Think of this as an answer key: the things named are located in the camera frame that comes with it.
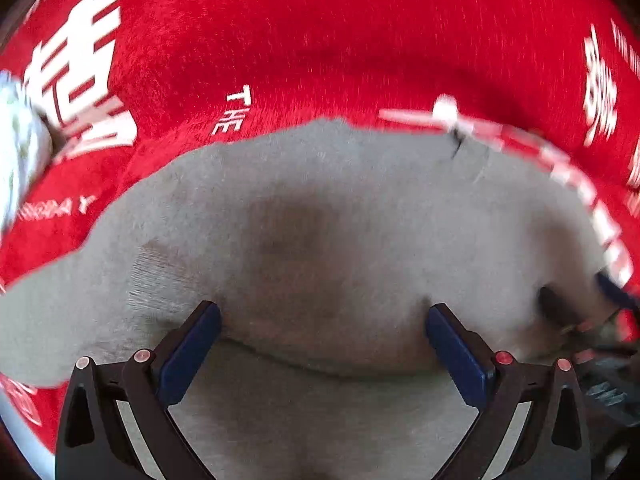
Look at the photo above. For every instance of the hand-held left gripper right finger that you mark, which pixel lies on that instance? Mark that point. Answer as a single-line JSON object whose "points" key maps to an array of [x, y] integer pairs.
{"points": [[455, 347]]}

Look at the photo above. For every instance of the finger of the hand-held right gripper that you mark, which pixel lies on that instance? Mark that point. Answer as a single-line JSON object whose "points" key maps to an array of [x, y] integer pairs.
{"points": [[617, 292], [557, 306]]}

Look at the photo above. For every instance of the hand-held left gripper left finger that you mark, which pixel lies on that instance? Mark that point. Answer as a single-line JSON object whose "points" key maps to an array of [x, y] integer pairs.
{"points": [[192, 347]]}

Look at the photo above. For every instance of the grey small garment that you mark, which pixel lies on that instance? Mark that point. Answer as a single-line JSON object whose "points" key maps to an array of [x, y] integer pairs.
{"points": [[325, 240]]}

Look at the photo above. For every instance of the white patterned cloth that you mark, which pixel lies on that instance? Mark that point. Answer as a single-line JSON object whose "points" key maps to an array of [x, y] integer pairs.
{"points": [[20, 150]]}

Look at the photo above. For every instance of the red printed blanket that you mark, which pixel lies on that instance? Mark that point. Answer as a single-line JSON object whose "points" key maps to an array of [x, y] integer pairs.
{"points": [[310, 45]]}

